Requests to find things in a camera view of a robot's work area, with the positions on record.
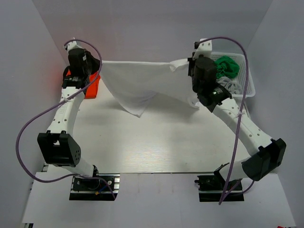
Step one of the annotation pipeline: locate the grey t shirt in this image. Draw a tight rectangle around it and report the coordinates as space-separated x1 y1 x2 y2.
217 76 243 95

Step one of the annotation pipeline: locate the white t shirt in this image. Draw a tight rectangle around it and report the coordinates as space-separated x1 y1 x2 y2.
101 59 199 117

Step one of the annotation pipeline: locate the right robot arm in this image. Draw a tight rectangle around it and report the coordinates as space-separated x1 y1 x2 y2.
188 55 286 190

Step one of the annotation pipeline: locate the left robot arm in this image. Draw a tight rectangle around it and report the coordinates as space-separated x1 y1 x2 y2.
37 47 100 190

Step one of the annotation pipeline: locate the green t shirt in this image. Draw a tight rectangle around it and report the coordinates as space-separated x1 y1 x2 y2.
214 56 240 79

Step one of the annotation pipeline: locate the folded orange t shirt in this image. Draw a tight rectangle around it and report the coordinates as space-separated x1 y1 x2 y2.
62 66 101 99

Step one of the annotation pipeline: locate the white plastic basket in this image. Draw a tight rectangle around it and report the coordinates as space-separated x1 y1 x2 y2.
209 51 257 98

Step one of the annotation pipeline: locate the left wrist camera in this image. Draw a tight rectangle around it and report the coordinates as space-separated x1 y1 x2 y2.
64 38 81 52

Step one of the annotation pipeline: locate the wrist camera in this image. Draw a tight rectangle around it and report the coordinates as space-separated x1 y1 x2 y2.
64 38 81 52
192 38 212 60

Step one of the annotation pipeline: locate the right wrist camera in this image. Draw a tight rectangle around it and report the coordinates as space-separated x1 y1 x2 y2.
192 38 212 60

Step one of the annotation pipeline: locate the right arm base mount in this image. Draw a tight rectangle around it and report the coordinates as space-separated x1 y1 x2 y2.
194 163 244 202

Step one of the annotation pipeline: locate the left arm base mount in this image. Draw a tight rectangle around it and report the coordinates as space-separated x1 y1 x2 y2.
69 173 120 201

